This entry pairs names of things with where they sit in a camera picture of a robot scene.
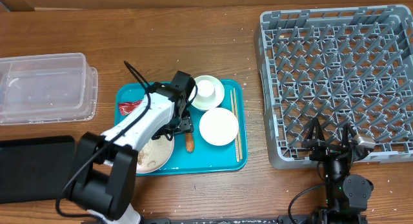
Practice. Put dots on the wooden chopstick right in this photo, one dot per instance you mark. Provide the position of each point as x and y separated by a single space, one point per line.
239 132

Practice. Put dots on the black waste tray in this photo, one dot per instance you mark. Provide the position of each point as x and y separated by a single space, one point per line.
35 169

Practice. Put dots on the white saucer bowl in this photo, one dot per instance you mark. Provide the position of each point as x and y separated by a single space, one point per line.
215 101

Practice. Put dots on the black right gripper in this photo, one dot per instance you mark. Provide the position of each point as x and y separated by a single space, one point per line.
324 149

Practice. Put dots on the teal plastic tray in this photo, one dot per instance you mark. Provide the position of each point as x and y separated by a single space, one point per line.
206 157

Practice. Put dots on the wooden chopstick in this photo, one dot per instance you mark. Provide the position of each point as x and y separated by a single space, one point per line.
235 126
239 132

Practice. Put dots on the wooden chopstick left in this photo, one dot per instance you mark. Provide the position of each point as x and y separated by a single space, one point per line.
235 126

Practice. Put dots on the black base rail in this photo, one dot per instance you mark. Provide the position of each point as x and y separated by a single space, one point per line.
282 219

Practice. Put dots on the small white plate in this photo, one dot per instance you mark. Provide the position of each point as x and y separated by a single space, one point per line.
216 126

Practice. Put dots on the red snack wrapper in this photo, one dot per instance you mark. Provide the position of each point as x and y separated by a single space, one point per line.
125 108

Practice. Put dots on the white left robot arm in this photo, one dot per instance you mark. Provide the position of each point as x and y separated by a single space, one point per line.
103 173

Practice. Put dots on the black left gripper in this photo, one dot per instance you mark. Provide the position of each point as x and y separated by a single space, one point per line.
185 124

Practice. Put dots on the grey dishwasher rack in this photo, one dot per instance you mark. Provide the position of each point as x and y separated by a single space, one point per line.
342 66

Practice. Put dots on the clear plastic storage bin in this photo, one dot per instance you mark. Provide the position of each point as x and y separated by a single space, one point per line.
49 88

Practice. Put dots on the large white plate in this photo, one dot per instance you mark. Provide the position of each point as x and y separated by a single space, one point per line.
154 155

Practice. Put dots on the white cup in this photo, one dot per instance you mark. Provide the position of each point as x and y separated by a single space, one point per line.
206 90

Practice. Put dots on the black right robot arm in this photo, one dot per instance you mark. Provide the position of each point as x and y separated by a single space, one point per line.
347 194

